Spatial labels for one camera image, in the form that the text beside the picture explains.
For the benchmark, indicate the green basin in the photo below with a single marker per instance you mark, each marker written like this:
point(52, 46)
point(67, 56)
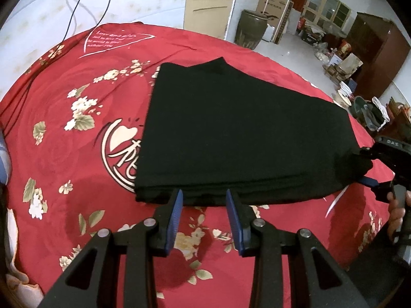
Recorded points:
point(359, 109)

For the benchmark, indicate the brown ceramic jar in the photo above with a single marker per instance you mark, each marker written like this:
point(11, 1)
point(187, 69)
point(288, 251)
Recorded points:
point(250, 30)

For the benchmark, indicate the dark wooden cabinet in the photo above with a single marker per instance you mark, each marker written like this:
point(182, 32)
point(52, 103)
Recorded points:
point(379, 48)

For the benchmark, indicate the red floral bed sheet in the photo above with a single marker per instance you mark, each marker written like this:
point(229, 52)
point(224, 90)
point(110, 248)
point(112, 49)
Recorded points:
point(64, 118)

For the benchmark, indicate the person's right forearm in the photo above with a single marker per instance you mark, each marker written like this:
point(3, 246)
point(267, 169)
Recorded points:
point(382, 269)

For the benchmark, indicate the person's right hand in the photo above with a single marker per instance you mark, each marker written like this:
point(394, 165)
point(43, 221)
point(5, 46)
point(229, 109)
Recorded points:
point(393, 215)

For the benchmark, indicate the large cardboard box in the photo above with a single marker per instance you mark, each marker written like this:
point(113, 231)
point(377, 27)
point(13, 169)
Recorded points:
point(273, 9)

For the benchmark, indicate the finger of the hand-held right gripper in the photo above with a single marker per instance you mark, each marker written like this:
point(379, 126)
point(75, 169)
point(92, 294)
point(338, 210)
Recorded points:
point(367, 154)
point(371, 182)

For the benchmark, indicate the tan cardboard sheet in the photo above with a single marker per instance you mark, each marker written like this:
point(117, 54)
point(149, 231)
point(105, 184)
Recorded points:
point(351, 65)

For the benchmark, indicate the cream cloth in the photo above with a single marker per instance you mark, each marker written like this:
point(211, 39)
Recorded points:
point(17, 263)

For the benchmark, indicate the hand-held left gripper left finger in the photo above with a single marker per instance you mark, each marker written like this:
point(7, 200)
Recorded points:
point(173, 224)

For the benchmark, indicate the yellow framed window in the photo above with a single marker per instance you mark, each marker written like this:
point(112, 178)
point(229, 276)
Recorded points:
point(326, 6)

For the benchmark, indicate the black pants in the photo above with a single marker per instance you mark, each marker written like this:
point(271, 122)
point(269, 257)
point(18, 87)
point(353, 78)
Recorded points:
point(240, 134)

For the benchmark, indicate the person's leg with blue sock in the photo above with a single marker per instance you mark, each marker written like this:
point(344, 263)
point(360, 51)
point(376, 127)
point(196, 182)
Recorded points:
point(4, 160)

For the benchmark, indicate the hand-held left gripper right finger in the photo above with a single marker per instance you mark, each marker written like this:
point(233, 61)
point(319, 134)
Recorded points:
point(236, 224)

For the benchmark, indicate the grey cloth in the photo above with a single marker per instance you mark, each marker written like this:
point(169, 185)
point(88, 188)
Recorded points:
point(375, 118)

